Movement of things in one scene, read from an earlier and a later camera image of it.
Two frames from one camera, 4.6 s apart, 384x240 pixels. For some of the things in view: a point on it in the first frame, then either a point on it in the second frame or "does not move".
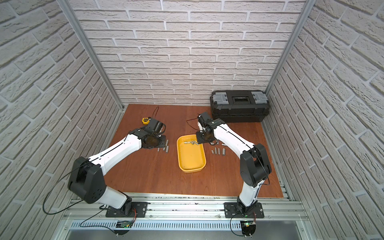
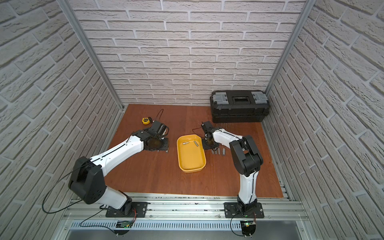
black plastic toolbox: x=239 y=106 does not move
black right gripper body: x=202 y=138 → x=207 y=145
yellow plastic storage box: x=191 y=154 does not move
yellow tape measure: x=145 y=121 does not move
